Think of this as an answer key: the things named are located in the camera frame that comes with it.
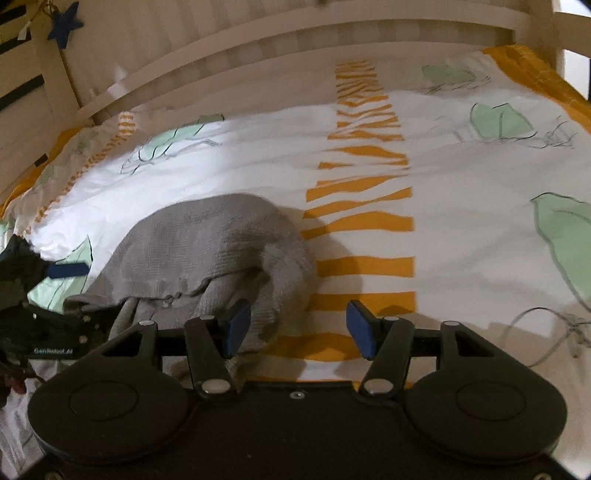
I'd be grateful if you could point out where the grey knit sweater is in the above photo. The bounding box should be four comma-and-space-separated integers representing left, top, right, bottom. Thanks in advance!
63, 194, 317, 382

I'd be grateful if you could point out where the white leaf-print duvet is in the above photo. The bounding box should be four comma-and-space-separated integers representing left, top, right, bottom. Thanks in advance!
1, 46, 590, 478

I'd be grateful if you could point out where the blue star ornament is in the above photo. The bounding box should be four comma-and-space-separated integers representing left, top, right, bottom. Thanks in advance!
47, 1, 84, 50

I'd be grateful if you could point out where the white wooden bed frame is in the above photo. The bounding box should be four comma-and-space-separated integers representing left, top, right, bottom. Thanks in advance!
1, 1, 590, 195

